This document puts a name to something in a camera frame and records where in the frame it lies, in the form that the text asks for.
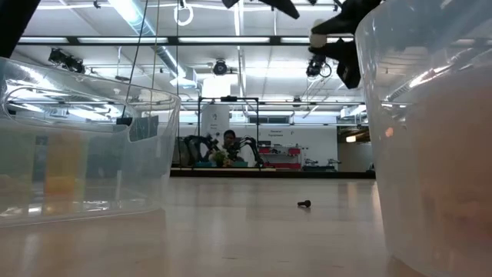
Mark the black ceiling spotlight cluster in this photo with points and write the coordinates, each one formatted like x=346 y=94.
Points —
x=65 y=61

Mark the white wall panel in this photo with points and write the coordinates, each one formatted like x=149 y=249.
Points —
x=215 y=119

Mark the small amber pill bottle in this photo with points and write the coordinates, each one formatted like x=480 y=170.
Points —
x=63 y=165

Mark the bright wall lamp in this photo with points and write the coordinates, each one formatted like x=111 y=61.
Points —
x=350 y=139

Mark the background black rig frame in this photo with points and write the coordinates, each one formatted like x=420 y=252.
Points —
x=230 y=99

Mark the person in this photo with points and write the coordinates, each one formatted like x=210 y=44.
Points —
x=230 y=140

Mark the small background potted plant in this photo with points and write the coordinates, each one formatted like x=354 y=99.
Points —
x=220 y=157

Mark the hanging black ceiling device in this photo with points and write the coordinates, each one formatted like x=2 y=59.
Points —
x=316 y=66

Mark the black ceiling light rail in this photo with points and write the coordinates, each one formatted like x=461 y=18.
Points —
x=173 y=40

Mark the hanging dark panel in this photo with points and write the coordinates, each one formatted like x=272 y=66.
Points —
x=144 y=129

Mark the silver ceiling duct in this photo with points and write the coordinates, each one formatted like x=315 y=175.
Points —
x=132 y=15

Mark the background black robot arm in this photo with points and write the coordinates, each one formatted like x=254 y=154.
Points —
x=200 y=148
x=251 y=148

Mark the red shelf rack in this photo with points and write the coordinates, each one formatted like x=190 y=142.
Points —
x=286 y=152

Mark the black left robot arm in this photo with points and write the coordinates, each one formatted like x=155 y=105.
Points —
x=15 y=19

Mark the clear rectangular plastic bin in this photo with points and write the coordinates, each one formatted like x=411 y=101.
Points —
x=115 y=192

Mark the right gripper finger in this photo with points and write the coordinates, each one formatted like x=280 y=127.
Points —
x=338 y=49
x=351 y=17

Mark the small black screw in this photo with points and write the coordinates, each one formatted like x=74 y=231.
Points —
x=305 y=203

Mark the frosted clear plastic bin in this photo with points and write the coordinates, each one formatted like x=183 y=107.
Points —
x=423 y=192

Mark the black aluminium table frame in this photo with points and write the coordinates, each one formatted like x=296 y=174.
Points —
x=307 y=174

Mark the round black ceiling camera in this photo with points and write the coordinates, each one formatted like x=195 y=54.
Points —
x=220 y=67

